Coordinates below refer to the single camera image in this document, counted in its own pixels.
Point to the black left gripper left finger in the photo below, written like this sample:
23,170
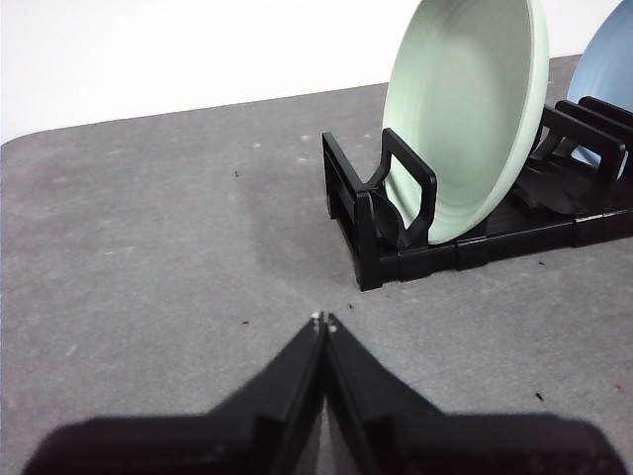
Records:
222,445

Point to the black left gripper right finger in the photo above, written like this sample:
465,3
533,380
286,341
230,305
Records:
445,445

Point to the green round plate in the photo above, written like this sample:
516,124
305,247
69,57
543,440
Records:
465,109

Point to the blue round plate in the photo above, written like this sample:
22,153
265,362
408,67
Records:
608,59

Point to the black plate rack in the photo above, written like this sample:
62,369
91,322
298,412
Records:
376,257

